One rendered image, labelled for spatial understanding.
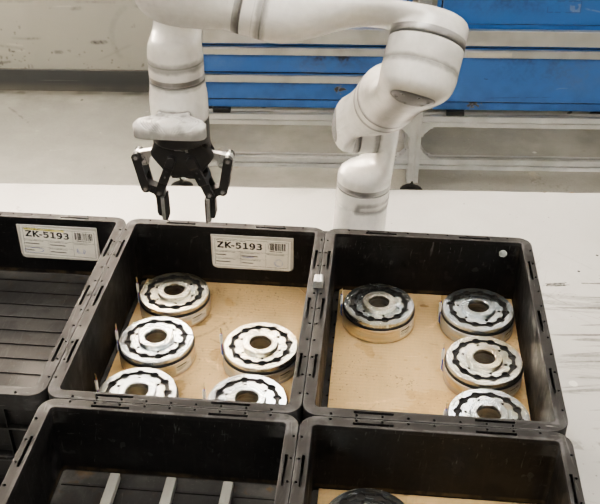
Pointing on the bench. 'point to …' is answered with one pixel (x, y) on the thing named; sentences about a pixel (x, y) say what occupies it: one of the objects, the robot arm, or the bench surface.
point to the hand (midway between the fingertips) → (187, 209)
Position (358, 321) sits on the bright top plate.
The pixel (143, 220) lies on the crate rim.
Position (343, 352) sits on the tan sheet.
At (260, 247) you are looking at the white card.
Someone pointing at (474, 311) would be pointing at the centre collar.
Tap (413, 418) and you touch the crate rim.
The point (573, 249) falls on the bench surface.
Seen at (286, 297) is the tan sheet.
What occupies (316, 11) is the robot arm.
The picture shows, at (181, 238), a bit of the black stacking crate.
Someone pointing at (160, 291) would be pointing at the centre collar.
